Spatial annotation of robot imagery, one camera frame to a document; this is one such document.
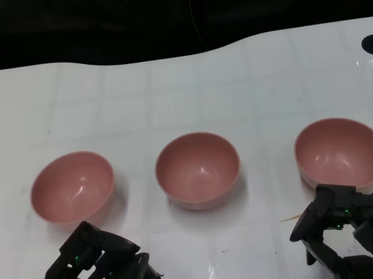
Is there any pink plastic bowl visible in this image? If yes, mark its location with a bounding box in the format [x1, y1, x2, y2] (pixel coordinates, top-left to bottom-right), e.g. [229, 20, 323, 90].
[23, 144, 122, 236]
[288, 109, 373, 199]
[148, 125, 248, 219]

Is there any black backdrop curtain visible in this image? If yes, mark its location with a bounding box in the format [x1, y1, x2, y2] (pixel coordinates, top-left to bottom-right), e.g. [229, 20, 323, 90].
[0, 0, 373, 88]

